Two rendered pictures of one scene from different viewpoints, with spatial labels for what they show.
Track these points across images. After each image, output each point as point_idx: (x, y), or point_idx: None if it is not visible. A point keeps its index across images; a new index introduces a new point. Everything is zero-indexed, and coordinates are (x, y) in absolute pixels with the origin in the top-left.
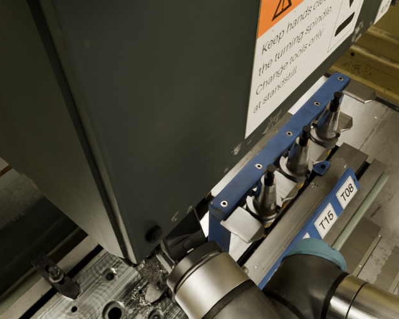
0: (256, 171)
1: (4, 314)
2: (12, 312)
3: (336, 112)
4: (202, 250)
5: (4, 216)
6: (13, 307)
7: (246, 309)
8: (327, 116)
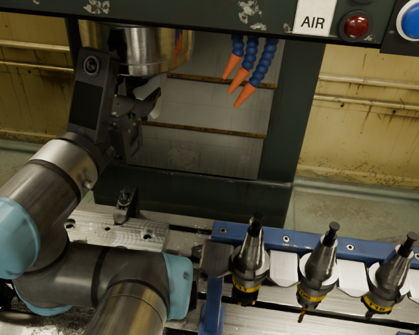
0: (278, 239)
1: (92, 205)
2: (96, 208)
3: (401, 256)
4: (76, 137)
5: (157, 160)
6: (100, 206)
7: (34, 175)
8: (390, 255)
